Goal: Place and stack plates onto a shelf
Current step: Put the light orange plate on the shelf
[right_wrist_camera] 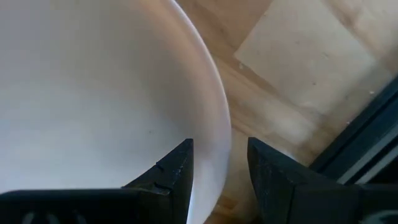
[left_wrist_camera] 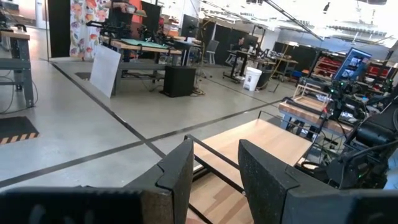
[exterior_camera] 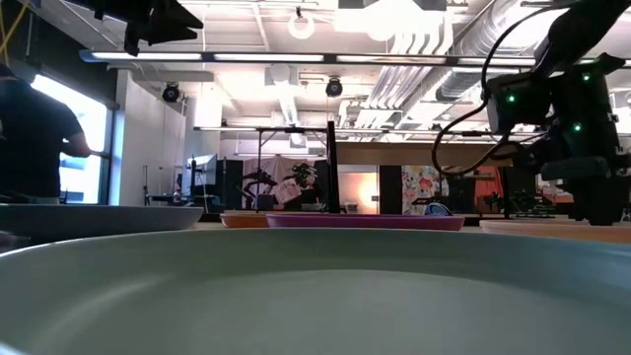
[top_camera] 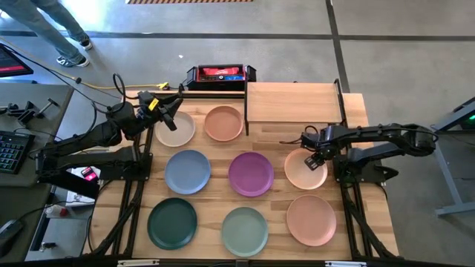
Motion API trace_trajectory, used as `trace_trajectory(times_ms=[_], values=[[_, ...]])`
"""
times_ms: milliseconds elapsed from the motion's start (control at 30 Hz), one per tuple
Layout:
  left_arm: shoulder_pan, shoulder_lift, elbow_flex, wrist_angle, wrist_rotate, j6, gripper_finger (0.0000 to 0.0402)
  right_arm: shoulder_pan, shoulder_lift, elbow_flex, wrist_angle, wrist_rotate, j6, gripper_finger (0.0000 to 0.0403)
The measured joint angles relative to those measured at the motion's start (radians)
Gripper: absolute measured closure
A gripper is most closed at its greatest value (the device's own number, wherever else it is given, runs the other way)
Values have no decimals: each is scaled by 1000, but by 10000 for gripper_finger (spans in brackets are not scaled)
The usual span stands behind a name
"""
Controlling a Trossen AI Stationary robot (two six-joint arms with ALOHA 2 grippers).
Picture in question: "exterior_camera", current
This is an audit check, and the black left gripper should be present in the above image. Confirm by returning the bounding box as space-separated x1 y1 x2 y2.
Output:
115 0 204 56

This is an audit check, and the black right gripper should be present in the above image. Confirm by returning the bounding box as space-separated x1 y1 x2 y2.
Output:
539 52 631 227

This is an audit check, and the cream plate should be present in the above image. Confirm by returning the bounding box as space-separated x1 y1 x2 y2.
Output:
479 219 631 247

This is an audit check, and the terracotta orange plate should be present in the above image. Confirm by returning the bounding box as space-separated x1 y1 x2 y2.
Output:
219 211 270 230

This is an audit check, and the blue plate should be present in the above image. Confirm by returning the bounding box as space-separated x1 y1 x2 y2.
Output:
0 204 205 247

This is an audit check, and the purple plate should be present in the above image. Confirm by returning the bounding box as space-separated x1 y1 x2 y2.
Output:
265 212 466 233

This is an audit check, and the sage green plate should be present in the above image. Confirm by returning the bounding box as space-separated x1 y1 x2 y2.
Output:
0 227 631 355

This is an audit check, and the black overhead light bar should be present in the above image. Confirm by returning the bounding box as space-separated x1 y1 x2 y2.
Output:
78 48 631 69

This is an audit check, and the bright window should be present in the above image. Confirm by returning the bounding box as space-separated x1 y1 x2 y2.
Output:
30 73 113 206

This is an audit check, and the small grey monitor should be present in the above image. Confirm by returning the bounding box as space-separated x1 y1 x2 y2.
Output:
185 153 219 187

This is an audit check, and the blue round object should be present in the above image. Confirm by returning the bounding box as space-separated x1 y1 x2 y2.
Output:
423 201 454 217

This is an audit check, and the black cabinet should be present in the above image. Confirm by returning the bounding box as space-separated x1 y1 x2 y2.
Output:
216 158 245 211

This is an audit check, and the floral patterned panel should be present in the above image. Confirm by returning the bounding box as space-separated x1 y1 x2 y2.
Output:
401 165 442 217

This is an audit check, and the person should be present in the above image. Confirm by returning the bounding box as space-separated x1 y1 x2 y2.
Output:
0 62 94 206

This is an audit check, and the white paper bag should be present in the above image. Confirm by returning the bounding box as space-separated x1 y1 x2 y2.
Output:
274 177 304 206

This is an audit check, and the white ring lamp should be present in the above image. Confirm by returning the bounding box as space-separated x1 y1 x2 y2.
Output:
287 7 317 41

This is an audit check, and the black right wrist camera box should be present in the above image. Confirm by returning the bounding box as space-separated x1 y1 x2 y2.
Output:
486 71 559 135

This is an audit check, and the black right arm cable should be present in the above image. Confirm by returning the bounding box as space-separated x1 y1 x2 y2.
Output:
431 4 563 178

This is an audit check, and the silver ventilation duct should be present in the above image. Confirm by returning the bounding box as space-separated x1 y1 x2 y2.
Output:
436 0 543 104

